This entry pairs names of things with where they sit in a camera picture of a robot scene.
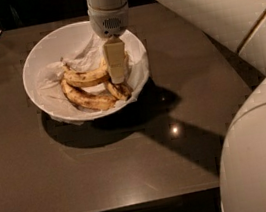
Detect white paper napkin liner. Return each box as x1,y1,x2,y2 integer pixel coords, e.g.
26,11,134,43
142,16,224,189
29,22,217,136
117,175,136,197
28,21,158,131

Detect spotted yellow banana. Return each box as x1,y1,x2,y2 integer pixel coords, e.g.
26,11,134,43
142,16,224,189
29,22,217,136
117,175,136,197
62,52,128,88

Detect white round bowl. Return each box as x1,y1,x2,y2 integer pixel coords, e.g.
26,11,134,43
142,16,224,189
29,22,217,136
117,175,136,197
14,11,158,131

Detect lower left spotted banana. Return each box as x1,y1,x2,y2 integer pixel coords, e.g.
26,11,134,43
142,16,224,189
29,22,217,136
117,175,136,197
60,79,117,111

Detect right back spotted banana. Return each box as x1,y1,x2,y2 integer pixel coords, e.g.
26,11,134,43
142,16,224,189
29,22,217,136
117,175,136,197
98,52,136,105

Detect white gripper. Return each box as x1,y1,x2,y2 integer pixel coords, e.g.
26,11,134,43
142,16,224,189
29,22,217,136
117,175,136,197
88,2,129,84

